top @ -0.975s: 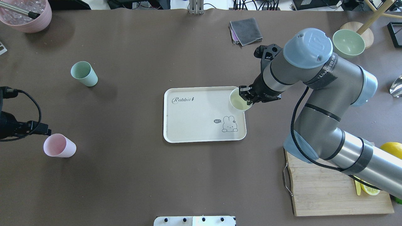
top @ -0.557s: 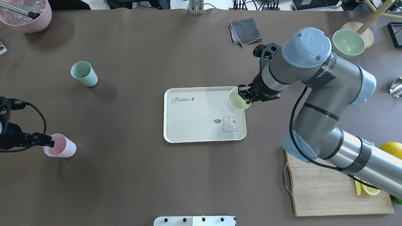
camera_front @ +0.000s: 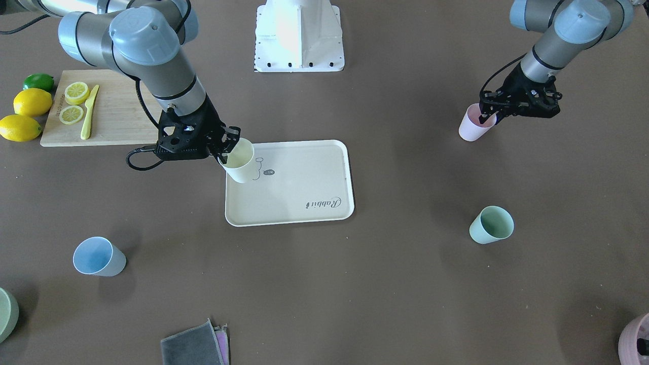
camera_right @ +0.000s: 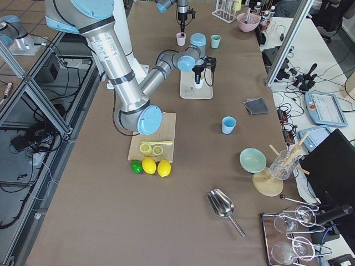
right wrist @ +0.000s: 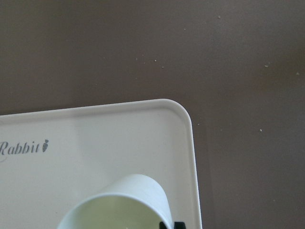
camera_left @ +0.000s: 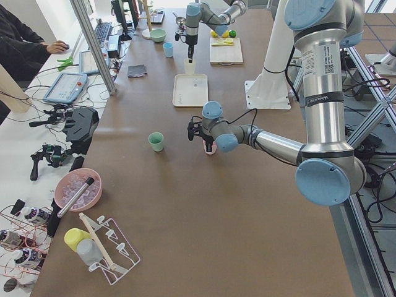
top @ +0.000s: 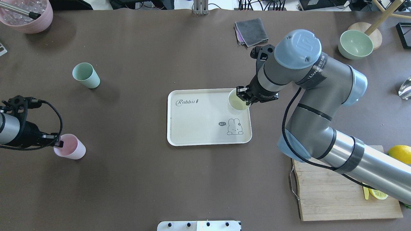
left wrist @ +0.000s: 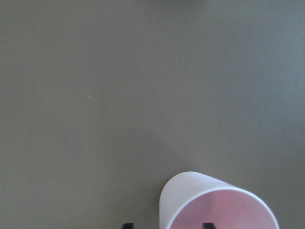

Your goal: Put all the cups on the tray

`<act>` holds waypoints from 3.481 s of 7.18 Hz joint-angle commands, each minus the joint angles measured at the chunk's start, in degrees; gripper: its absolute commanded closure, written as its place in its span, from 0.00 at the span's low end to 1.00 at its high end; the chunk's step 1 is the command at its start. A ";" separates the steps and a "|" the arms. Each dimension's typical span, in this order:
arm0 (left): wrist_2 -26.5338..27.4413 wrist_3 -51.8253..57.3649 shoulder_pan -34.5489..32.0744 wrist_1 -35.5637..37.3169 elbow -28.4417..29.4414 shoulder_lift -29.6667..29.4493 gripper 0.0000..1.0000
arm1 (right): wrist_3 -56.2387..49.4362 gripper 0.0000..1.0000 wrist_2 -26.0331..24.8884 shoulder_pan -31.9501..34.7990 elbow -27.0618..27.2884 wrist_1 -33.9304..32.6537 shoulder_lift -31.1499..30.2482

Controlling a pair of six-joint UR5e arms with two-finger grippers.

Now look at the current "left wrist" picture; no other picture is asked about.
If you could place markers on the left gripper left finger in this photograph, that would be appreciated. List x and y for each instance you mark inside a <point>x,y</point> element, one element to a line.
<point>128,226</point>

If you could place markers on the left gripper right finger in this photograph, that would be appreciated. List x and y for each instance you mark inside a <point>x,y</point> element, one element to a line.
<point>208,226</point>

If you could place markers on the pink plastic cup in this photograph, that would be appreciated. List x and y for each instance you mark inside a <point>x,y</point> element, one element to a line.
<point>190,199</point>

